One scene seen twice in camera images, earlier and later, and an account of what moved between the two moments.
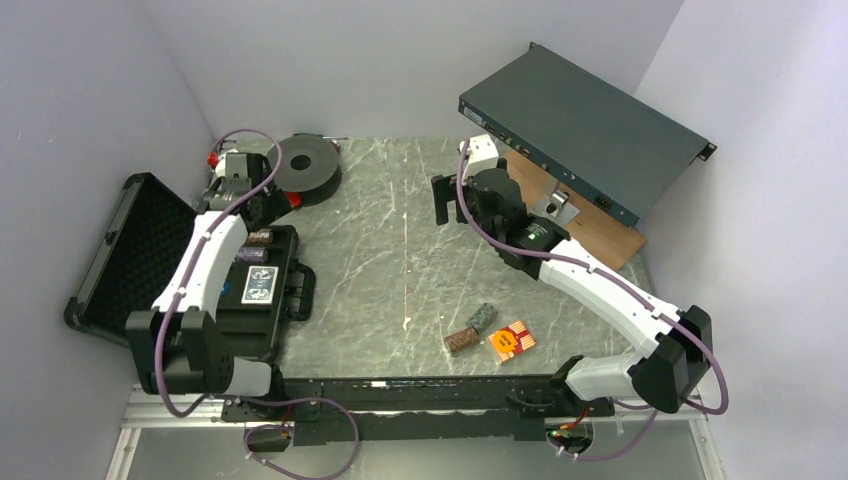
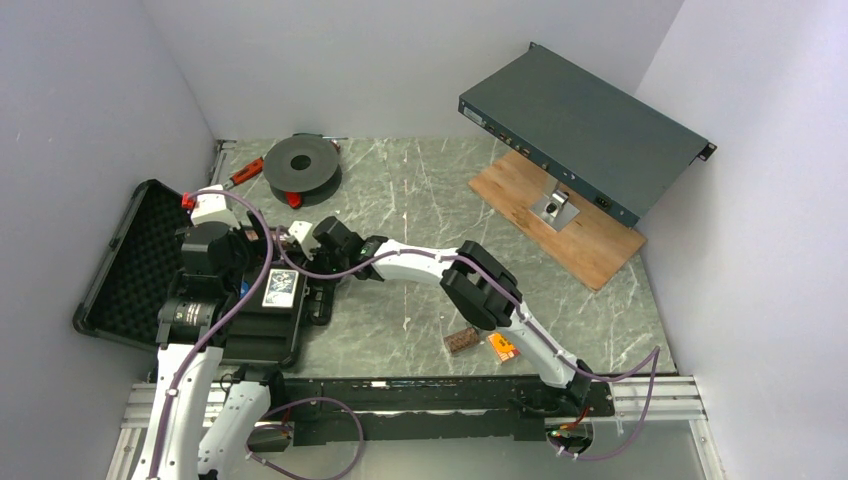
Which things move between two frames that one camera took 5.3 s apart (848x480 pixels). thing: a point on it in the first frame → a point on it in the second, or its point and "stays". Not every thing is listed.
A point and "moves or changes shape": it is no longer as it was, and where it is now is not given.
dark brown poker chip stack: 461,340 stays
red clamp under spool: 294,199 stays
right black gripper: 444,187 → 317,255
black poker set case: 135,253 moves or changes shape
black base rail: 389,410 stays
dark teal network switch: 586,140 stays
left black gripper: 275,204 → 256,250
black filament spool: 310,167 stays
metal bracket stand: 556,207 stays
